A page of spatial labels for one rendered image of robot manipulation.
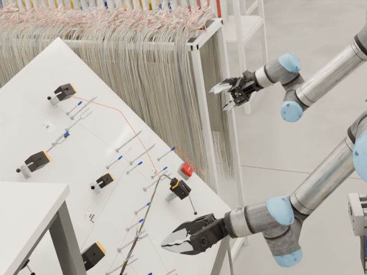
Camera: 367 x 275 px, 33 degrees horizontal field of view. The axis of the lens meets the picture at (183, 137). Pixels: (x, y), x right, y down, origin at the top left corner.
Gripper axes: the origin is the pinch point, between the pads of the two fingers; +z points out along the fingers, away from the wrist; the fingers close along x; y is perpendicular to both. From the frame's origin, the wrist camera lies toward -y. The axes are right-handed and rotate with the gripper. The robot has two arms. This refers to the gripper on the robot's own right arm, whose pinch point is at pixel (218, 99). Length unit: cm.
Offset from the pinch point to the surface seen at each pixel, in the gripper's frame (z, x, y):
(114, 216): 31, 2, 52
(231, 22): 110, 48, -284
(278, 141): 95, 125, -195
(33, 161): 26, -34, 66
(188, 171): 28.5, 19.7, 5.9
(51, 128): 36, -34, 40
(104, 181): 26, -11, 49
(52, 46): 42, -52, 4
